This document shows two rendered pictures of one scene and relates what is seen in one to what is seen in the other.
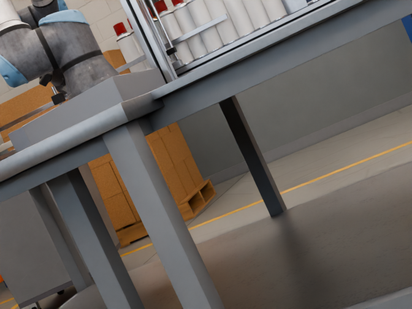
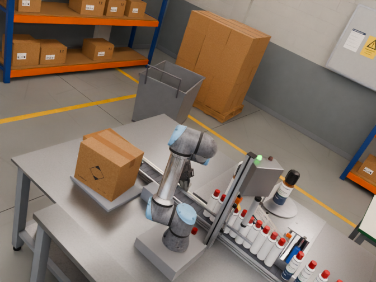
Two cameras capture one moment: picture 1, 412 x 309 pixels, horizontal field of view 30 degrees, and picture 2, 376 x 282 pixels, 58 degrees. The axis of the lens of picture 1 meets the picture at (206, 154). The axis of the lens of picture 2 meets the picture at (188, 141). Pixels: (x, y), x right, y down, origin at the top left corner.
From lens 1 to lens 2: 1.66 m
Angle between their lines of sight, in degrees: 26
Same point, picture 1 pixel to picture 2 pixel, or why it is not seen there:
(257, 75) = not seen: outside the picture
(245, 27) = (254, 252)
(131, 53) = (211, 205)
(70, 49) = (177, 230)
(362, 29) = not seen: outside the picture
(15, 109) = (201, 20)
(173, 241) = not seen: outside the picture
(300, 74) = (314, 102)
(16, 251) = (145, 104)
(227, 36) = (245, 245)
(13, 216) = (155, 94)
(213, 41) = (239, 240)
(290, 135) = (287, 115)
